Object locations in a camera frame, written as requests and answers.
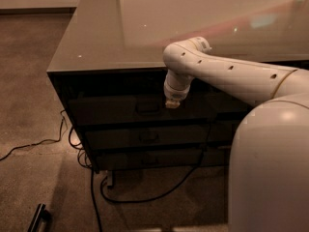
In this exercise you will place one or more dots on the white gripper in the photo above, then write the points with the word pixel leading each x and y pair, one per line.
pixel 175 95

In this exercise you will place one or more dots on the grey drawer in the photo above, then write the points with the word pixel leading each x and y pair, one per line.
pixel 148 159
pixel 222 131
pixel 146 137
pixel 216 156
pixel 148 108

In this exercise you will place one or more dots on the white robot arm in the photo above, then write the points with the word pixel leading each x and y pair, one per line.
pixel 269 161

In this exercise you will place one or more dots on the dark grey drawer cabinet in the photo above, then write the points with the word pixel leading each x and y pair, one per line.
pixel 115 48

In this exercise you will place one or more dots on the black bar object on floor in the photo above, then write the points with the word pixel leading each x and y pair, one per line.
pixel 41 215

